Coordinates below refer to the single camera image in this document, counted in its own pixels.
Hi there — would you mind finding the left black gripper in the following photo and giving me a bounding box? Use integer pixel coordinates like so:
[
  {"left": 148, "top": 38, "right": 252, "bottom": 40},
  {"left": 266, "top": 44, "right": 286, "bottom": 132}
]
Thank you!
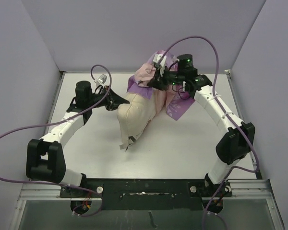
[{"left": 87, "top": 85, "right": 129, "bottom": 111}]

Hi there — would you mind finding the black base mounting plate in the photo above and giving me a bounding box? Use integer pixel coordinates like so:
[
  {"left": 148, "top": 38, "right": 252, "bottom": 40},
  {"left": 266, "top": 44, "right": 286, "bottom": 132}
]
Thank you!
[{"left": 60, "top": 178, "right": 232, "bottom": 214}]

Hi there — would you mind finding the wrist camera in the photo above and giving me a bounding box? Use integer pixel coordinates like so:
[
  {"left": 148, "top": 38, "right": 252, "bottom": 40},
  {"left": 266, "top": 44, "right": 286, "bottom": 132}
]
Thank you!
[
  {"left": 153, "top": 53, "right": 167, "bottom": 75},
  {"left": 94, "top": 74, "right": 107, "bottom": 87}
]

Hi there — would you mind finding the cream pillow with bear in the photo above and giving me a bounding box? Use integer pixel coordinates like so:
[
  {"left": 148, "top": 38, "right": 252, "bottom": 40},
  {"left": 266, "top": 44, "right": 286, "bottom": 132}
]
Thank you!
[{"left": 117, "top": 90, "right": 166, "bottom": 150}]

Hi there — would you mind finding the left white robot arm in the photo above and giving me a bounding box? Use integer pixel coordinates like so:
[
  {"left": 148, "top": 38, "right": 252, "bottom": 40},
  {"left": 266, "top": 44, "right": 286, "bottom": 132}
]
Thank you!
[{"left": 26, "top": 80, "right": 129, "bottom": 197}]

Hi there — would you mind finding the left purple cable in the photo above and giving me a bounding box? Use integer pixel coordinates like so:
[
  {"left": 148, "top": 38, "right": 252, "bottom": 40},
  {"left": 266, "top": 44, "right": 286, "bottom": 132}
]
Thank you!
[{"left": 0, "top": 64, "right": 112, "bottom": 218}]

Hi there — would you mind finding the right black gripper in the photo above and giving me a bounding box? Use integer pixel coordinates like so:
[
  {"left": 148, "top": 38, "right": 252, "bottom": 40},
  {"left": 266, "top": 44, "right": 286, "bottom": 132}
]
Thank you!
[{"left": 147, "top": 64, "right": 185, "bottom": 92}]

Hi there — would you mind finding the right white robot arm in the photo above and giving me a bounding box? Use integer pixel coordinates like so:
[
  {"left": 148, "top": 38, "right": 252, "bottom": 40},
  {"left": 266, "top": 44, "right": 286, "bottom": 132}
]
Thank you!
[{"left": 147, "top": 54, "right": 255, "bottom": 196}]

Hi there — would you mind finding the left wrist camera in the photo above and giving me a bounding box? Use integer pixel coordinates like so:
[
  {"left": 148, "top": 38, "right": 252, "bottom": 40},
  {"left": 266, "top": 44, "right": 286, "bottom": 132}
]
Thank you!
[{"left": 94, "top": 74, "right": 107, "bottom": 87}]

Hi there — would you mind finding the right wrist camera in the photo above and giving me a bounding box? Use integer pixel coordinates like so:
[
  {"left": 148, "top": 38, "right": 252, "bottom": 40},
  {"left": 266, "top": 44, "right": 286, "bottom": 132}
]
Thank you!
[{"left": 153, "top": 53, "right": 167, "bottom": 75}]

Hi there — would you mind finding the pink pillowcase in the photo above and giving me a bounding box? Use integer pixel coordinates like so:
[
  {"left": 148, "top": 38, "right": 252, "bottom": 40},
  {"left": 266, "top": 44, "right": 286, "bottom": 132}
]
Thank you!
[{"left": 127, "top": 50, "right": 195, "bottom": 121}]

